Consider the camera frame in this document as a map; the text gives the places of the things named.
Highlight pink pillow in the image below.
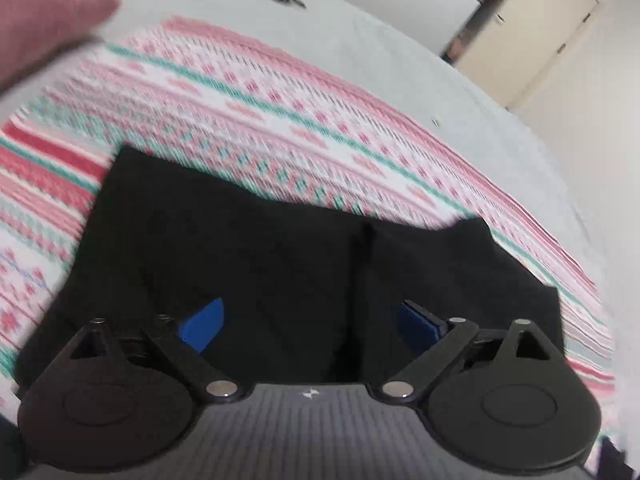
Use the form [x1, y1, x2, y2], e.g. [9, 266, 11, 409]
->
[0, 0, 123, 91]

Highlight black pants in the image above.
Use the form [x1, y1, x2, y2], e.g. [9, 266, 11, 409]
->
[12, 145, 566, 401]

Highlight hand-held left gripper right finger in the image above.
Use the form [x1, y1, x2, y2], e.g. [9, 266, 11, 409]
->
[379, 300, 556, 402]

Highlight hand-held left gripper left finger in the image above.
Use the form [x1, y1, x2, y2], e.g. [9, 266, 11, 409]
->
[67, 297, 240, 402]

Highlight beige cabinet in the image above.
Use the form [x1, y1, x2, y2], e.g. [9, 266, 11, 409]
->
[452, 0, 601, 111]

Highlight red green patterned blanket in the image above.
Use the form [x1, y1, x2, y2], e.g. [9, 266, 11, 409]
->
[0, 17, 616, 461]

